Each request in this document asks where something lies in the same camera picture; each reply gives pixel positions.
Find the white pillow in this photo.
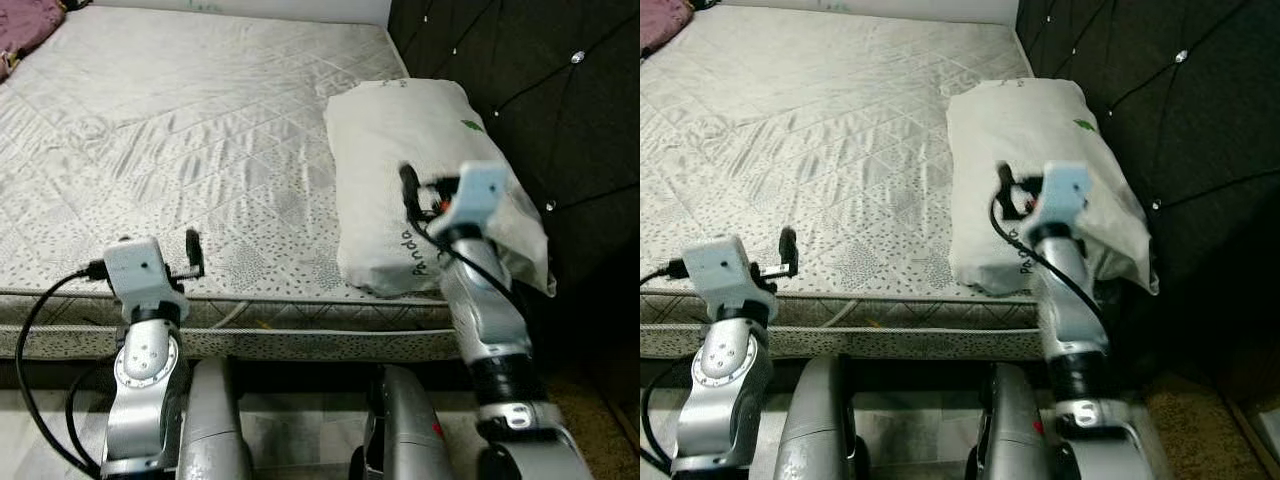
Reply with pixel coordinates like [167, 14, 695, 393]
[945, 78, 1161, 297]
[323, 78, 557, 299]

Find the grey patterned quilted mattress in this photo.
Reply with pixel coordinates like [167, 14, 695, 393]
[640, 5, 1051, 361]
[0, 5, 471, 363]

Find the black tufted headboard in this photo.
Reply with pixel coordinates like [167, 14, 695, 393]
[1015, 0, 1280, 401]
[388, 0, 641, 381]

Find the grey robot right leg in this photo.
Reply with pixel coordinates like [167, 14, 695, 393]
[965, 362, 1051, 480]
[350, 363, 456, 480]

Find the purple cartoon mouse print blanket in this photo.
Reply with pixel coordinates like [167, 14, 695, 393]
[0, 0, 69, 81]
[640, 0, 694, 56]

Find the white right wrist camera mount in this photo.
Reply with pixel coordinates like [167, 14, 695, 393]
[452, 162, 509, 241]
[1040, 162, 1093, 236]

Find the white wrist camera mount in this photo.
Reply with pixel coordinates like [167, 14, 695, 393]
[682, 235, 776, 321]
[452, 162, 509, 241]
[1040, 162, 1093, 236]
[103, 237, 189, 321]

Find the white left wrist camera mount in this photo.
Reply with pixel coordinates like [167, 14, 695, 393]
[682, 235, 776, 321]
[103, 237, 189, 321]

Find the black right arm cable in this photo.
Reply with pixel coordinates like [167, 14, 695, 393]
[990, 195, 1111, 331]
[405, 200, 521, 311]

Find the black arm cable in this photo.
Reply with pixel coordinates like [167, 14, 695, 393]
[990, 195, 1111, 331]
[405, 200, 521, 311]
[15, 260, 116, 476]
[640, 258, 696, 471]

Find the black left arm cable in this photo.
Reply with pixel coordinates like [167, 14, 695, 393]
[640, 258, 696, 471]
[15, 260, 116, 476]

